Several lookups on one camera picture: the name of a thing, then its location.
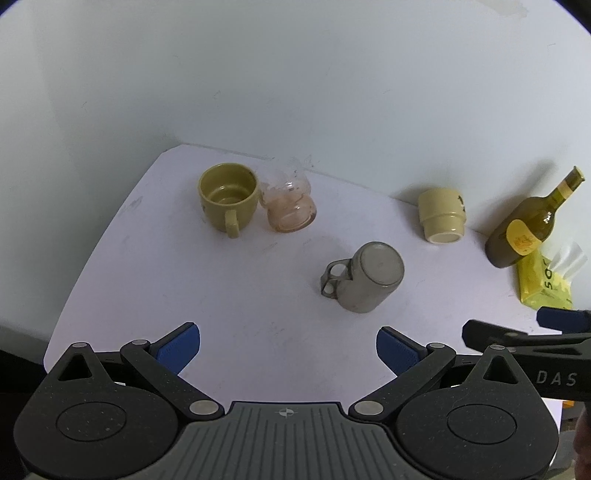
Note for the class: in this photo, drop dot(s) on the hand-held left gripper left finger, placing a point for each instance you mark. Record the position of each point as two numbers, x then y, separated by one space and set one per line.
178 347

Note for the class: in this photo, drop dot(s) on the clear glass jar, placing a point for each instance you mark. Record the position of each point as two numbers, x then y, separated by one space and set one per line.
290 207

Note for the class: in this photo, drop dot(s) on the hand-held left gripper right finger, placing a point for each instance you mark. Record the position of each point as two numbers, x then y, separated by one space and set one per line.
397 349

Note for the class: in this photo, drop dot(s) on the olive yellow mug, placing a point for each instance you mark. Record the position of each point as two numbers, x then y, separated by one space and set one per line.
227 196

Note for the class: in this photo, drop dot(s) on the grey mug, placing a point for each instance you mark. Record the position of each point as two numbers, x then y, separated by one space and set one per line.
369 279

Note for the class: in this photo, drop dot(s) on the yellow tissue pack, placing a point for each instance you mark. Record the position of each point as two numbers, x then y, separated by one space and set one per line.
545 281

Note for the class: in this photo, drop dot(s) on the cream cup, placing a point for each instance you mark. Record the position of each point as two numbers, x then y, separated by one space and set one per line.
441 212

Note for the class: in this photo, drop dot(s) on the olive green glass bottle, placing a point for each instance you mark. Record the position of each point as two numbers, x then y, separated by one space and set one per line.
524 226

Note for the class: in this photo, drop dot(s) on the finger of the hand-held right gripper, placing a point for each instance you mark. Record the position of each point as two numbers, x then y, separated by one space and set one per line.
489 335
561 318

